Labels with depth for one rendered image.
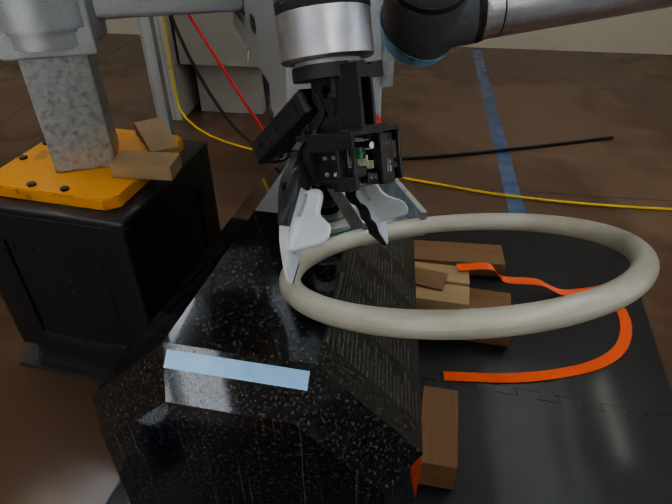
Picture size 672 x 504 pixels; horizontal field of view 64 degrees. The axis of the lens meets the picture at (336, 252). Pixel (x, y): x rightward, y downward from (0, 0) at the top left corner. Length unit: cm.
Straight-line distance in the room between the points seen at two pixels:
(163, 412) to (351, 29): 91
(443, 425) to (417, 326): 133
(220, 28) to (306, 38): 360
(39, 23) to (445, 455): 169
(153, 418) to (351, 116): 90
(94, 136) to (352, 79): 149
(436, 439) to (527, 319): 130
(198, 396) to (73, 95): 108
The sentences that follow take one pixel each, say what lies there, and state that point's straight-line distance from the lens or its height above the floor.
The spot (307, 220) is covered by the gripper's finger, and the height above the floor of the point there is 134.
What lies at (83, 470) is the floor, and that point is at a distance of 206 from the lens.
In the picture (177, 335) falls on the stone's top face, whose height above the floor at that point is 80.
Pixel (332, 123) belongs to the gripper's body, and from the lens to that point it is 52.
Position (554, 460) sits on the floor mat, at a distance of 202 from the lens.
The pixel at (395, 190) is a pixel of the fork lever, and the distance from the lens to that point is 106.
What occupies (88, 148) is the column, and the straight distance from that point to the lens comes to 194.
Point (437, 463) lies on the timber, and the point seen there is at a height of 14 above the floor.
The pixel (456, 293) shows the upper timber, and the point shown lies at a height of 21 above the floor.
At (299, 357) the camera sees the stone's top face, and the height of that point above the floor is 80.
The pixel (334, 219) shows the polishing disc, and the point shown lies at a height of 86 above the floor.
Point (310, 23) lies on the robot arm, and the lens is 50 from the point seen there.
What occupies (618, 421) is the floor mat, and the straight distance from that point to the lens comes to 221.
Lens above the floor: 161
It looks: 36 degrees down
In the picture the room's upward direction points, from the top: straight up
